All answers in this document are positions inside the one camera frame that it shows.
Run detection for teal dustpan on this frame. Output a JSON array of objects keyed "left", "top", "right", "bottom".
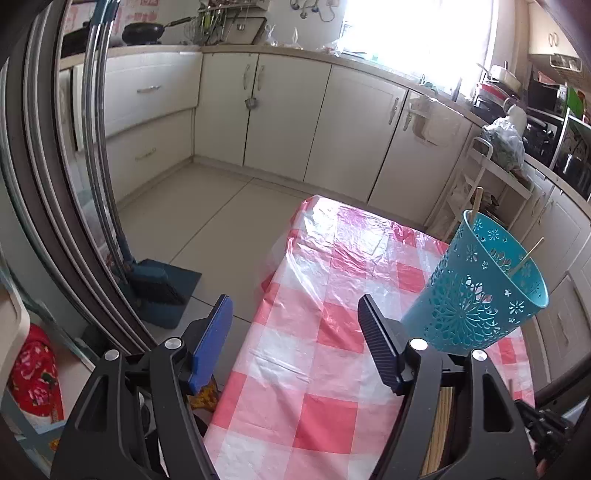
[{"left": 137, "top": 258, "right": 203, "bottom": 329}]

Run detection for white kitchen trolley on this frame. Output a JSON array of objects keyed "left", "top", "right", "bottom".
[{"left": 427, "top": 136, "right": 536, "bottom": 241}]

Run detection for stack of red cookware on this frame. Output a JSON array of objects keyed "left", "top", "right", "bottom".
[{"left": 471, "top": 65, "right": 522, "bottom": 121}]

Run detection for bright kitchen window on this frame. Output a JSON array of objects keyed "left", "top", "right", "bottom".
[{"left": 342, "top": 0, "right": 496, "bottom": 79}]

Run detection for wall utensil rack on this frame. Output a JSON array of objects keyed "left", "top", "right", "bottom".
[{"left": 198, "top": 0, "right": 269, "bottom": 45}]

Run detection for orange patterned cloth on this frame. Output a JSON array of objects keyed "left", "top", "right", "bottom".
[{"left": 191, "top": 377, "right": 219, "bottom": 412}]

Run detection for black frying pan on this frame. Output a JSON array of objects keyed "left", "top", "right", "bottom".
[{"left": 122, "top": 16, "right": 197, "bottom": 47}]

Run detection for teal perforated plastic basket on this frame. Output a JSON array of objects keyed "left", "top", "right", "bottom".
[{"left": 401, "top": 210, "right": 550, "bottom": 356}]

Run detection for bundle of wooden chopsticks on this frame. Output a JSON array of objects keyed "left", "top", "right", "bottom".
[{"left": 422, "top": 387, "right": 458, "bottom": 476}]

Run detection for white jug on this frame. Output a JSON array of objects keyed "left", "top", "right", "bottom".
[{"left": 507, "top": 105, "right": 528, "bottom": 136}]

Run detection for red floral cloth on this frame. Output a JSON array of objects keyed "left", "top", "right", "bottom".
[{"left": 9, "top": 323, "right": 65, "bottom": 423}]

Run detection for black countertop oven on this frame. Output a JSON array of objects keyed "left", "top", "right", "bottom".
[{"left": 525, "top": 78, "right": 570, "bottom": 158}]

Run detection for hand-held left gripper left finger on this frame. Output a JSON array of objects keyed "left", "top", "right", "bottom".
[{"left": 50, "top": 294, "right": 234, "bottom": 480}]

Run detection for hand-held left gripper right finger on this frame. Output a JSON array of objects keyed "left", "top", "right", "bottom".
[{"left": 358, "top": 294, "right": 539, "bottom": 480}]

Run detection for stainless steel refrigerator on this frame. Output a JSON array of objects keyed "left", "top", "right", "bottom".
[{"left": 0, "top": 0, "right": 160, "bottom": 361}]

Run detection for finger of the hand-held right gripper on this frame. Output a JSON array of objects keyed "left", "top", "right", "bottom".
[{"left": 515, "top": 399, "right": 575, "bottom": 467}]

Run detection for white hanging door bin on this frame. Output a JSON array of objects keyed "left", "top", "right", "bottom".
[{"left": 409, "top": 90, "right": 451, "bottom": 146}]

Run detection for cream kitchen cabinets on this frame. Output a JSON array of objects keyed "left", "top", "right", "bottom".
[{"left": 60, "top": 48, "right": 591, "bottom": 370}]

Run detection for cream upper cabinet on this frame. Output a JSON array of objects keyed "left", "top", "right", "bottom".
[{"left": 527, "top": 0, "right": 583, "bottom": 57}]

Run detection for red white checkered tablecloth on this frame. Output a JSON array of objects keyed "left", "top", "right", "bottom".
[{"left": 203, "top": 195, "right": 539, "bottom": 480}]

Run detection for plastic bag of greens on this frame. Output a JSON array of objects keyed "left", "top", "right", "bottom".
[{"left": 481, "top": 117, "right": 527, "bottom": 171}]

